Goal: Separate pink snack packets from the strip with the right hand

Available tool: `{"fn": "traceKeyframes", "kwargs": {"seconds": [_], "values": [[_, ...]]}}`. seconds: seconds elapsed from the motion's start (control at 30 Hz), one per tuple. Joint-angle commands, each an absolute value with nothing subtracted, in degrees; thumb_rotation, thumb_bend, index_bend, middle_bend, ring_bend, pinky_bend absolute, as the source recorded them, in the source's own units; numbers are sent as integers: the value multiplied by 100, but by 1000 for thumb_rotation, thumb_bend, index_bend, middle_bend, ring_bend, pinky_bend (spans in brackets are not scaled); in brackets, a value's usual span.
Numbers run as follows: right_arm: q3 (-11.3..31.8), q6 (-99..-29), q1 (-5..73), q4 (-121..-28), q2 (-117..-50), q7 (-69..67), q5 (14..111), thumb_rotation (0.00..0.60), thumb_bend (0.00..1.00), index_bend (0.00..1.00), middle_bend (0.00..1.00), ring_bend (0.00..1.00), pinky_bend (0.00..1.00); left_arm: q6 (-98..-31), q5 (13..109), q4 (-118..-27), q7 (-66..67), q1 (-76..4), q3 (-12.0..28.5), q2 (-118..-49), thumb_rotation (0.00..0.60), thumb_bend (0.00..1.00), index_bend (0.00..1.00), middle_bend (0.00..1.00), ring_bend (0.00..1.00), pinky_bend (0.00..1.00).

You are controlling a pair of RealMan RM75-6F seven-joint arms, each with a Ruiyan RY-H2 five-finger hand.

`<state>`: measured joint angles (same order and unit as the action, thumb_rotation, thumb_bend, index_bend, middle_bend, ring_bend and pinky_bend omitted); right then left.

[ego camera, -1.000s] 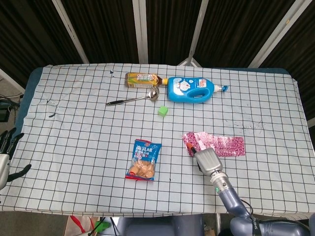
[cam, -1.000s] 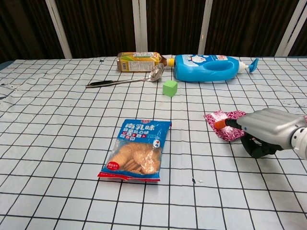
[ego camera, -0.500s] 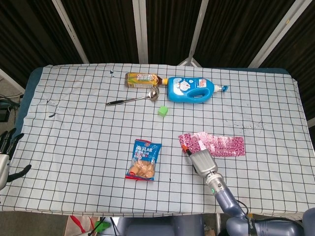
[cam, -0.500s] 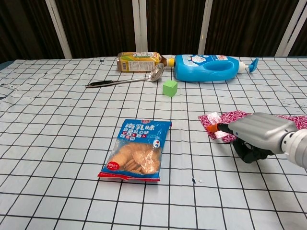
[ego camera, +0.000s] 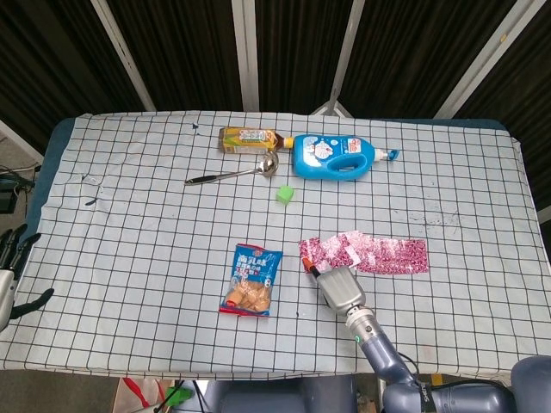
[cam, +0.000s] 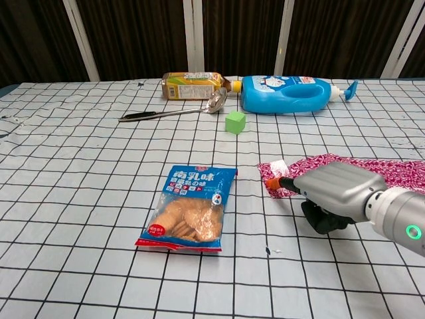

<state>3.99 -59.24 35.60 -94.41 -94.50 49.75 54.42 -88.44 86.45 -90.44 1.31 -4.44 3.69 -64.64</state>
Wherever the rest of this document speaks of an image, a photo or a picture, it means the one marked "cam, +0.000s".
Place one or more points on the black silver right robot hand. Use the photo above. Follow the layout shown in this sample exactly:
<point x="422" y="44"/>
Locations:
<point x="338" y="189"/>

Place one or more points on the blue detergent pump bottle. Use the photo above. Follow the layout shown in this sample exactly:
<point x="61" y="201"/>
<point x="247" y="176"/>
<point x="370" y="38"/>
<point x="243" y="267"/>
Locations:
<point x="265" y="99"/>

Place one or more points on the green foam cube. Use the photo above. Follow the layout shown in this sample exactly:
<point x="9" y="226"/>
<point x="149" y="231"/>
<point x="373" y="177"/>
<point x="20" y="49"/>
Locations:
<point x="235" y="123"/>

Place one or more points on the blue biscuit snack packet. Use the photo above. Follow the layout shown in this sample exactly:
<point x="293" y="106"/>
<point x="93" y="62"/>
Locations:
<point x="189" y="206"/>

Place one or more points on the yellow label tea bottle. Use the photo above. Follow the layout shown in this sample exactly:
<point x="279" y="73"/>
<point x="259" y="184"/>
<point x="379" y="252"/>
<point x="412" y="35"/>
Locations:
<point x="189" y="87"/>

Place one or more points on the white black checked tablecloth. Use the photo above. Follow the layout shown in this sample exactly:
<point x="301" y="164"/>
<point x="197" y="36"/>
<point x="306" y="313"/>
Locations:
<point x="83" y="186"/>

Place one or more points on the blue padded table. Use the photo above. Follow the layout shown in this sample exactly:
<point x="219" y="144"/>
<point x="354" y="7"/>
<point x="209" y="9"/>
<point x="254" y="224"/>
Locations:
<point x="5" y="89"/>

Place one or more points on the white frame post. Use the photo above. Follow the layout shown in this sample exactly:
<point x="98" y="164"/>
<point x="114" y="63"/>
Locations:
<point x="285" y="33"/>
<point x="81" y="40"/>
<point x="194" y="36"/>
<point x="403" y="33"/>

